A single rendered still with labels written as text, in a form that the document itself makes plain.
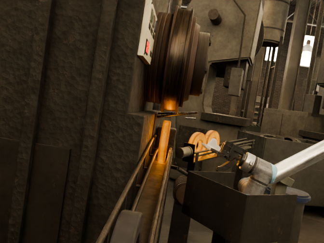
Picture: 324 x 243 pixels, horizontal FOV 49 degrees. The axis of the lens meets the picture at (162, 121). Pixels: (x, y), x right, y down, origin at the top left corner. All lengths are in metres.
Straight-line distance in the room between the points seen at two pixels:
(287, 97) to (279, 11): 2.34
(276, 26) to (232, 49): 6.27
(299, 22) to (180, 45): 9.51
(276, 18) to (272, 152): 7.18
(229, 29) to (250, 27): 0.24
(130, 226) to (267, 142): 3.19
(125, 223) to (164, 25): 1.07
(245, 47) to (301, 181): 1.59
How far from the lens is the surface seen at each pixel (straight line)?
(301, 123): 5.49
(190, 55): 1.43
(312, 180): 4.00
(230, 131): 4.23
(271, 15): 10.55
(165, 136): 1.54
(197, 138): 2.06
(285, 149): 3.77
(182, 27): 1.45
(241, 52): 4.29
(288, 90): 10.54
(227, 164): 1.76
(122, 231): 0.52
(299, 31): 10.80
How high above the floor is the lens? 0.92
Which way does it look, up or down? 3 degrees down
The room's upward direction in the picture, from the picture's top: 9 degrees clockwise
